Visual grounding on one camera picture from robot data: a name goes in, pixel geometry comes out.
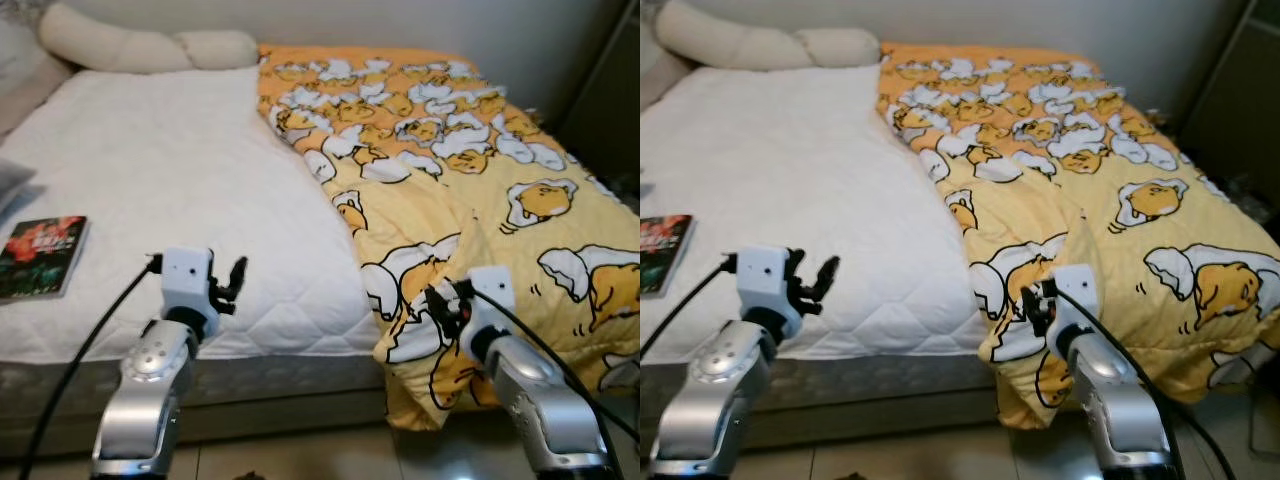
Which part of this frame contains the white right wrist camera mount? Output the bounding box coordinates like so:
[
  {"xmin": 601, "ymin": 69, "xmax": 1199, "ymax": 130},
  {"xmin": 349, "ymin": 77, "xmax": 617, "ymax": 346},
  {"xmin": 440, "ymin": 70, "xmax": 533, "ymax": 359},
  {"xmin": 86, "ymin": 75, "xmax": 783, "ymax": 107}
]
[
  {"xmin": 462, "ymin": 265, "xmax": 516, "ymax": 336},
  {"xmin": 1050, "ymin": 265, "xmax": 1099, "ymax": 336}
]

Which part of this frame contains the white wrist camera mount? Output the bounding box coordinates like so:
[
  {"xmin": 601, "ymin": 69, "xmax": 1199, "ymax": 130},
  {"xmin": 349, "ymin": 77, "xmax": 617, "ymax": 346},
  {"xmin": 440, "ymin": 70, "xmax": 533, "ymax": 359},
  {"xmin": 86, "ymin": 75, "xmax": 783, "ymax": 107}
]
[
  {"xmin": 1050, "ymin": 265, "xmax": 1099, "ymax": 336},
  {"xmin": 160, "ymin": 248, "xmax": 214, "ymax": 313},
  {"xmin": 735, "ymin": 247, "xmax": 801, "ymax": 316},
  {"xmin": 462, "ymin": 265, "xmax": 516, "ymax": 336}
]

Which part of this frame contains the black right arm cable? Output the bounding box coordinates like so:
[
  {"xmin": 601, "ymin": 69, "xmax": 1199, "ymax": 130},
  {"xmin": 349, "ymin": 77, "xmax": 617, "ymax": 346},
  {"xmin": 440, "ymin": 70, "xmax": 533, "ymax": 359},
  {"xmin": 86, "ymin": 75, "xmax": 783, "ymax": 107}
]
[
  {"xmin": 1055, "ymin": 285, "xmax": 1236, "ymax": 480},
  {"xmin": 470, "ymin": 285, "xmax": 641, "ymax": 446}
]

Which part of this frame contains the grey pillow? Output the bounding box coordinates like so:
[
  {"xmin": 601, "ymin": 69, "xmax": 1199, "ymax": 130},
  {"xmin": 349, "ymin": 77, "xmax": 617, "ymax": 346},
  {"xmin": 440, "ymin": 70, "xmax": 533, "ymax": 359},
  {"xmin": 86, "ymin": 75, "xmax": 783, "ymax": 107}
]
[{"xmin": 0, "ymin": 160, "xmax": 36, "ymax": 216}]

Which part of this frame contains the dark green red book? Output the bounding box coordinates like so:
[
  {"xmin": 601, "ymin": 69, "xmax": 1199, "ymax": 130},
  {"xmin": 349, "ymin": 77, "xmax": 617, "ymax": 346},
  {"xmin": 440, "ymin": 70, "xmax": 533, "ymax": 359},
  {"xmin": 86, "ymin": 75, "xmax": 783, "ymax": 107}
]
[
  {"xmin": 640, "ymin": 213, "xmax": 696, "ymax": 296},
  {"xmin": 0, "ymin": 215, "xmax": 89, "ymax": 301}
]

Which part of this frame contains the beige knotted long pillow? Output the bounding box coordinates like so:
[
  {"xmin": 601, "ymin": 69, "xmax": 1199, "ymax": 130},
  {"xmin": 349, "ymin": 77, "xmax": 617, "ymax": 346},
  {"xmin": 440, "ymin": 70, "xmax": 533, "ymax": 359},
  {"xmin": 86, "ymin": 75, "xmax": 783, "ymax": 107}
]
[
  {"xmin": 38, "ymin": 2, "xmax": 259, "ymax": 74},
  {"xmin": 655, "ymin": 0, "xmax": 881, "ymax": 71}
]

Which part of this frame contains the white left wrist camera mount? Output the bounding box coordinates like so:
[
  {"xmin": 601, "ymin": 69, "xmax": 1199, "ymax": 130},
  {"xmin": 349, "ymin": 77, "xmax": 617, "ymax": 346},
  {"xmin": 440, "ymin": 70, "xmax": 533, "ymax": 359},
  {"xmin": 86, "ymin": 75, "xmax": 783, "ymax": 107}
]
[
  {"xmin": 735, "ymin": 247, "xmax": 801, "ymax": 316},
  {"xmin": 160, "ymin": 248, "xmax": 214, "ymax": 313}
]

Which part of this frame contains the yellow cartoon print blanket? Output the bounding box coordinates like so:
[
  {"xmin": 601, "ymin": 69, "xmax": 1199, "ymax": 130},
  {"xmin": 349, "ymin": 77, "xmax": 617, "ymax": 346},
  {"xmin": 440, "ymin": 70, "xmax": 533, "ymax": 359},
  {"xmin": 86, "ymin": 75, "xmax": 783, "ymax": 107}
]
[
  {"xmin": 258, "ymin": 45, "xmax": 641, "ymax": 431},
  {"xmin": 878, "ymin": 42, "xmax": 1280, "ymax": 431}
]

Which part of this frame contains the dark cabinet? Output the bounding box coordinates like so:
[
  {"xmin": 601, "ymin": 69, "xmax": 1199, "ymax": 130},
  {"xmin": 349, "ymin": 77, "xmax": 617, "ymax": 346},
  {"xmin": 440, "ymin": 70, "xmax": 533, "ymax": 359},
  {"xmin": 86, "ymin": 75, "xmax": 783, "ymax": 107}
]
[
  {"xmin": 1180, "ymin": 0, "xmax": 1280, "ymax": 231},
  {"xmin": 555, "ymin": 0, "xmax": 641, "ymax": 201}
]

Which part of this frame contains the white quilted mattress pad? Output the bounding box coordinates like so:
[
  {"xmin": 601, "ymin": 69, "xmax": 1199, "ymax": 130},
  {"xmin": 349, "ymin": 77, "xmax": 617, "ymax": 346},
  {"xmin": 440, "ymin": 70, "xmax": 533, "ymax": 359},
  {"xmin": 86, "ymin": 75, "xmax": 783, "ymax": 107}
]
[
  {"xmin": 640, "ymin": 62, "xmax": 991, "ymax": 361},
  {"xmin": 0, "ymin": 65, "xmax": 386, "ymax": 363}
]

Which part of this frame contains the grey mattress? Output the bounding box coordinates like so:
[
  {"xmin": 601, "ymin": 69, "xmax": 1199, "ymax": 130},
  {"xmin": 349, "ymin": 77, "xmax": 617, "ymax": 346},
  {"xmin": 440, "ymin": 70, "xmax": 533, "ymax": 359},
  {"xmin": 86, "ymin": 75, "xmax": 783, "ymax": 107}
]
[
  {"xmin": 0, "ymin": 352, "xmax": 391, "ymax": 456},
  {"xmin": 640, "ymin": 350, "xmax": 1001, "ymax": 451}
]

